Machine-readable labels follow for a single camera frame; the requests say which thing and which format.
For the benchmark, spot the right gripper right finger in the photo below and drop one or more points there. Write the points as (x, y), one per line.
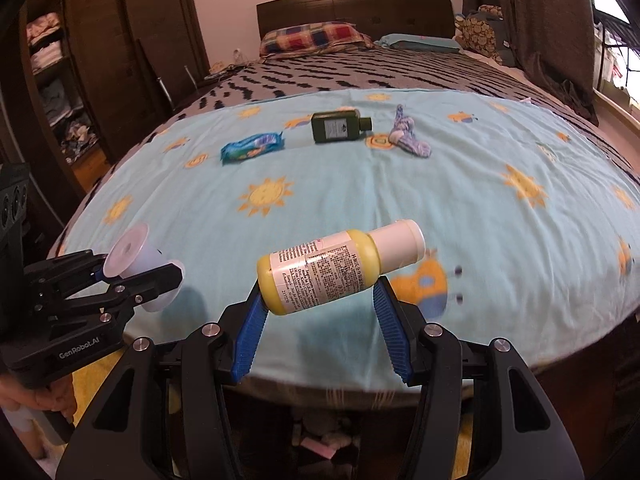
(423, 354)

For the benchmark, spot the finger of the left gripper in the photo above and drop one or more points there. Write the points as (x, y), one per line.
(63, 276)
(153, 290)

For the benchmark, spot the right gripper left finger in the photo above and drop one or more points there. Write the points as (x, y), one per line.
(217, 355)

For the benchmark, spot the white plastic spool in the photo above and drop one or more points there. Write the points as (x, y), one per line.
(133, 254)

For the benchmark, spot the yellow paint bottle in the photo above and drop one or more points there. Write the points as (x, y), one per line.
(336, 266)

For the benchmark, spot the blue snack wrapper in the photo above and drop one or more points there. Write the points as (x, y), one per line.
(252, 147)

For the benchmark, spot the blue white knotted rag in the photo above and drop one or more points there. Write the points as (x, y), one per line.
(402, 135)

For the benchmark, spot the person left hand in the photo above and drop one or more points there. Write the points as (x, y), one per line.
(58, 397)

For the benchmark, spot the yellow fluffy rug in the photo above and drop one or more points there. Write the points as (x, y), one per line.
(90, 378)

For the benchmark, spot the light blue cartoon blanket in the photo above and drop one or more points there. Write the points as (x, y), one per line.
(532, 233)

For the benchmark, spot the dark wooden wardrobe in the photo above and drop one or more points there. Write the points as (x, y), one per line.
(128, 65)

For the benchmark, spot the dark green bottle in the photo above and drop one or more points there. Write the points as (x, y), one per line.
(339, 126)

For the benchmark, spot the grey black patterned bedspread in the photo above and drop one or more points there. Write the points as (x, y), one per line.
(378, 69)

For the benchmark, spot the plaid pillow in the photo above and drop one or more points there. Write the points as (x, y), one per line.
(312, 39)

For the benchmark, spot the teal pillow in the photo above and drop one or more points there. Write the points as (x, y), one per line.
(419, 43)

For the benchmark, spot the smiley pattern cushion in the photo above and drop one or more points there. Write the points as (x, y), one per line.
(477, 31)

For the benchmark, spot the dark wooden headboard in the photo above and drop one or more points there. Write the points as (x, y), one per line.
(375, 18)

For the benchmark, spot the dark brown curtain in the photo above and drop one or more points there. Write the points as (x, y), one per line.
(552, 41)

